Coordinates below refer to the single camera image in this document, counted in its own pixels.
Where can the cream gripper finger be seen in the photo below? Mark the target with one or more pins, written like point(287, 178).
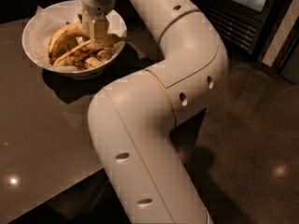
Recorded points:
point(86, 22)
point(98, 30)

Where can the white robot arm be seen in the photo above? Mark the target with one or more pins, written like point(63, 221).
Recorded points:
point(131, 118)

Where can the curved back yellow banana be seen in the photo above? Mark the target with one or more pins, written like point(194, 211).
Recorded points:
point(64, 34)

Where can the small lower banana pieces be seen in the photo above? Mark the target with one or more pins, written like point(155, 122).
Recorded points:
point(94, 60)

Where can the white paper bowl liner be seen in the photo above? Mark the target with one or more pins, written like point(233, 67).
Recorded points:
point(116, 26)

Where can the white ceramic bowl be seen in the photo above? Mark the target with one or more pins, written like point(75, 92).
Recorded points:
point(38, 31)

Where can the black glass door refrigerator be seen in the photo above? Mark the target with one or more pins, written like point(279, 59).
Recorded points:
point(244, 23)

